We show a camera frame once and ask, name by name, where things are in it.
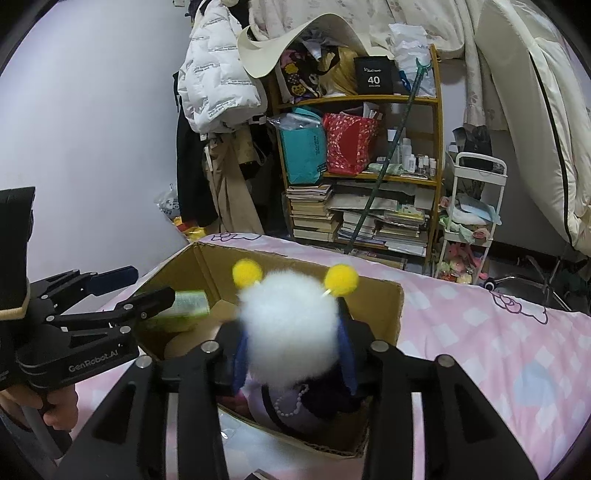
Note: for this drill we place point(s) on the black box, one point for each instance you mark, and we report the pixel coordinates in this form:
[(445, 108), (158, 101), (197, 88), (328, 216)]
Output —
[(374, 76)]

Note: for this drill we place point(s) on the cardboard box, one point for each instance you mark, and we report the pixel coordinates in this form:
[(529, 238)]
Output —
[(369, 300)]

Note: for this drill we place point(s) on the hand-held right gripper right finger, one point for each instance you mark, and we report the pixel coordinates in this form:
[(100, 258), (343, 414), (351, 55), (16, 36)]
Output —
[(369, 364)]

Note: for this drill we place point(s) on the green tissue packet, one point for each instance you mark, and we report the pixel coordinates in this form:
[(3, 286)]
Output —
[(189, 304)]

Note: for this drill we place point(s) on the stack of old books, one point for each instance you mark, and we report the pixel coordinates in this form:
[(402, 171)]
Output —
[(311, 217)]

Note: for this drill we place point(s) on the teal bag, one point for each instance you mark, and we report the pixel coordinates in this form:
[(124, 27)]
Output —
[(302, 152)]

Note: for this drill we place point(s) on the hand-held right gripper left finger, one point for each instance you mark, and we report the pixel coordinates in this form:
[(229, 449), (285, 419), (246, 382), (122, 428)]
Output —
[(221, 357)]

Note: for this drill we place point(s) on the white fluffy plush doll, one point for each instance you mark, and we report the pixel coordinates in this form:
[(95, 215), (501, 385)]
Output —
[(286, 332)]

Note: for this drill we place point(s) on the black and yellow patterned bag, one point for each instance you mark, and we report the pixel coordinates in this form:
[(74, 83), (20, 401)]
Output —
[(298, 78)]

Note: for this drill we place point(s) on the person's left hand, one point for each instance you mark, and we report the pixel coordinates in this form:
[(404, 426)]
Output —
[(62, 410)]

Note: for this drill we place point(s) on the beige trench coat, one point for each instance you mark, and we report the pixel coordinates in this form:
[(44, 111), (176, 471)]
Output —
[(231, 198)]

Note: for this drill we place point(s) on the white rolling cart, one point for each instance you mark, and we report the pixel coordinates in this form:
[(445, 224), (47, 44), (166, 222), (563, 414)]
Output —
[(480, 159)]

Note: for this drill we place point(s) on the plastic bag of toys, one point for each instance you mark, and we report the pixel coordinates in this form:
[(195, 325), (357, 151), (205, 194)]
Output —
[(168, 205)]

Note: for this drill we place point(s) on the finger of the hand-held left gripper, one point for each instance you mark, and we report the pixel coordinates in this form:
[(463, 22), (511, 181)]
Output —
[(147, 302), (115, 279)]

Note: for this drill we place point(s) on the white puffer jacket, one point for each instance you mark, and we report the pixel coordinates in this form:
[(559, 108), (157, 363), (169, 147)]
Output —
[(217, 69)]

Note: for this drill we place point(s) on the black coat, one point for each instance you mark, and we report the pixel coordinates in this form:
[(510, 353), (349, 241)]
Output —
[(194, 184)]

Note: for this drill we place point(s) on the cream curved sheet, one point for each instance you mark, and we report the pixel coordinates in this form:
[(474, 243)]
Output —
[(263, 50)]

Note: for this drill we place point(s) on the pile of flat magazines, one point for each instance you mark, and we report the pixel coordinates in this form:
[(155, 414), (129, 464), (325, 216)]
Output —
[(397, 230)]

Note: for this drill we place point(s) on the row of small bottles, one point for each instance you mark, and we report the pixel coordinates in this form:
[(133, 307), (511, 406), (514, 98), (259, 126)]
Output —
[(415, 161)]

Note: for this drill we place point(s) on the green pole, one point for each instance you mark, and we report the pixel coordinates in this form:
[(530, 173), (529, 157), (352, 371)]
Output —
[(397, 138)]

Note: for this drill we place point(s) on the wooden shelf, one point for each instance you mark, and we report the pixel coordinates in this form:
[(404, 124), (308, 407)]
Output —
[(369, 99)]

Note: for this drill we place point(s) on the red patterned bag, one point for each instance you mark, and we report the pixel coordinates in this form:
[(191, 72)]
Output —
[(351, 147)]

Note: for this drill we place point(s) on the white plastic bags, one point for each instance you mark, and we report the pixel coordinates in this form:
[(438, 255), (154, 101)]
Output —
[(406, 41)]

